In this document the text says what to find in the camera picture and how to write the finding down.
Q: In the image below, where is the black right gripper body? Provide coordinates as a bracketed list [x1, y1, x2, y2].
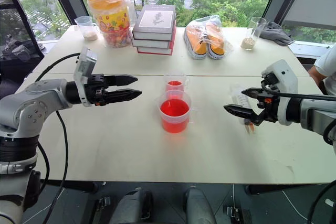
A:
[258, 73, 280, 123]

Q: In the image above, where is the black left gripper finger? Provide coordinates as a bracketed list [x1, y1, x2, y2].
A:
[103, 75, 139, 89]
[106, 89, 143, 104]

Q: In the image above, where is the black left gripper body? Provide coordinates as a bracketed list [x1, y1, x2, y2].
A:
[86, 73, 109, 106]

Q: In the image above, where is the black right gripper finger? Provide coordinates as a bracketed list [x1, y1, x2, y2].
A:
[241, 87, 266, 99]
[223, 104, 264, 126]

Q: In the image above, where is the clear plastic syringe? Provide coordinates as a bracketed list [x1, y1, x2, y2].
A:
[230, 83, 256, 134]

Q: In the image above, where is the small cup of red liquid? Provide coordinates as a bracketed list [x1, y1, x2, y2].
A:
[163, 71, 190, 94]

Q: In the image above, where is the large cup of red liquid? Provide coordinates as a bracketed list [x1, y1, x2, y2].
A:
[154, 90, 195, 134]

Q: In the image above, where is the plastic measuring cup with grains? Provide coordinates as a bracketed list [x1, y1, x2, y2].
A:
[74, 16, 99, 42]

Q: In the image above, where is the tall glass with grains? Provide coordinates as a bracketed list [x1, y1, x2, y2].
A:
[240, 16, 267, 51]

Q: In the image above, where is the bagged candy jar orange lid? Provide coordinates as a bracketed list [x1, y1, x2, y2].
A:
[87, 0, 135, 49]

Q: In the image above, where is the yellow canvas shoe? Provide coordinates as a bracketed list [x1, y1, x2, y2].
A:
[185, 26, 208, 60]
[205, 23, 226, 60]

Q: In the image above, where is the grey cloth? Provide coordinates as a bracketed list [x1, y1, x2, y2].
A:
[258, 21, 295, 46]

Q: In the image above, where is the grey cover hardback book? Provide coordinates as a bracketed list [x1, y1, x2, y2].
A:
[132, 4, 177, 42]

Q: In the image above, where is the clear plastic shoe bag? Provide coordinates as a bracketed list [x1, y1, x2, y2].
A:
[183, 15, 235, 61]

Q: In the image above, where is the person's arm in white sleeve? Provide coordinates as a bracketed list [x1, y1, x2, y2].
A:
[313, 45, 336, 96]

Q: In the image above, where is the black table crossbar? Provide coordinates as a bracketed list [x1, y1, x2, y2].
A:
[245, 182, 336, 196]

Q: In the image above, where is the black floor device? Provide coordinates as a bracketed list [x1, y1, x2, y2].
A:
[93, 195, 118, 220]
[225, 202, 251, 224]

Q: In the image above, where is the dark rounded grey shape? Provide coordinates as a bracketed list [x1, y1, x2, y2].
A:
[108, 187, 154, 224]
[184, 187, 217, 224]

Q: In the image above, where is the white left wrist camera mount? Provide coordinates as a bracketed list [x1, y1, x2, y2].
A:
[73, 47, 98, 108]

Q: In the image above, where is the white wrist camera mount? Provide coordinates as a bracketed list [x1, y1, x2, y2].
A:
[73, 47, 98, 108]
[261, 59, 299, 126]

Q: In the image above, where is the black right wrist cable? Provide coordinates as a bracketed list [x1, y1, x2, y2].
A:
[261, 78, 336, 102]

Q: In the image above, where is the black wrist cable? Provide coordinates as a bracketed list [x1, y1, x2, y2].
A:
[261, 78, 336, 102]
[35, 52, 81, 82]

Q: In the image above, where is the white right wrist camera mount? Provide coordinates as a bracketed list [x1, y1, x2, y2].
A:
[261, 59, 299, 126]

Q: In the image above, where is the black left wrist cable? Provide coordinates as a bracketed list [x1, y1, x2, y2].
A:
[35, 52, 81, 82]

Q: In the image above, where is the black hanging robot cable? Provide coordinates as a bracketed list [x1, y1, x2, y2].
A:
[39, 110, 69, 224]

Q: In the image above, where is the black right lower robot cable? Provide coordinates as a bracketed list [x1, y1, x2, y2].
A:
[306, 179, 336, 224]

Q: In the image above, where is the black metal stand frame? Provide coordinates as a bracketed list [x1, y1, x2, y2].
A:
[0, 0, 46, 61]

